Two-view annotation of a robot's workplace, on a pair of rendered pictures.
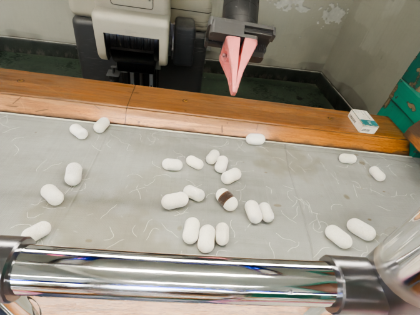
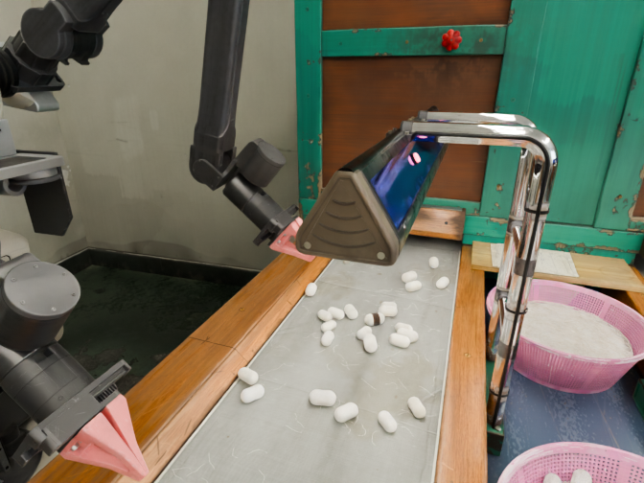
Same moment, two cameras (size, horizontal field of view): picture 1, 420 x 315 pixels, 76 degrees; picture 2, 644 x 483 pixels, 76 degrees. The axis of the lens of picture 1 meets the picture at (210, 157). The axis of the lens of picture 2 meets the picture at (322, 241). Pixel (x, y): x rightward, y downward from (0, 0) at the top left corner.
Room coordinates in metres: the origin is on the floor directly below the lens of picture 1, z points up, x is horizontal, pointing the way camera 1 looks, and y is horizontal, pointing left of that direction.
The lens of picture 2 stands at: (0.03, 0.58, 1.17)
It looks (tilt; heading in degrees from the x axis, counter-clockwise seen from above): 22 degrees down; 298
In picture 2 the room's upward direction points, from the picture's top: straight up
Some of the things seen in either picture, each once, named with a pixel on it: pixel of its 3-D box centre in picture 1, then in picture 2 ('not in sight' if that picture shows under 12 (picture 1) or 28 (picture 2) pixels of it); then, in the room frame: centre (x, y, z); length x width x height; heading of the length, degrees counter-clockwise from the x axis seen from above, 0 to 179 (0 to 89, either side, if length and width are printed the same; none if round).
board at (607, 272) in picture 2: not in sight; (548, 264); (-0.02, -0.41, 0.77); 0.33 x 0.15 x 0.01; 9
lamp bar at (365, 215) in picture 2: not in sight; (408, 149); (0.20, 0.02, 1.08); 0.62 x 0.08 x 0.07; 99
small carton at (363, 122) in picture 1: (362, 120); not in sight; (0.52, -0.30, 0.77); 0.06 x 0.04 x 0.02; 9
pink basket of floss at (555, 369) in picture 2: not in sight; (559, 334); (-0.05, -0.19, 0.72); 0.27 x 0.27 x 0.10
